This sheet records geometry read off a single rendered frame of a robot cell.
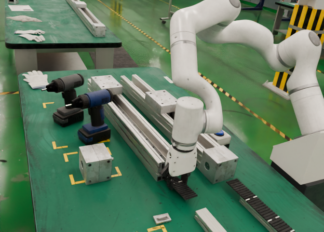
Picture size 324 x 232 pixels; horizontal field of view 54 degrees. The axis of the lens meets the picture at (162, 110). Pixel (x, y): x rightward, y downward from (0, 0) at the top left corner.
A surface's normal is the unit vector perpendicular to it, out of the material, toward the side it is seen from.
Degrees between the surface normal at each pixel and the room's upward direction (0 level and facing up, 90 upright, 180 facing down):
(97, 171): 90
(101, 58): 90
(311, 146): 90
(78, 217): 0
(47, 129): 0
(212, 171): 90
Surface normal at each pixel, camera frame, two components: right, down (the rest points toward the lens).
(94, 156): 0.11, -0.89
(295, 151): -0.91, 0.10
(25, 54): 0.40, 0.45
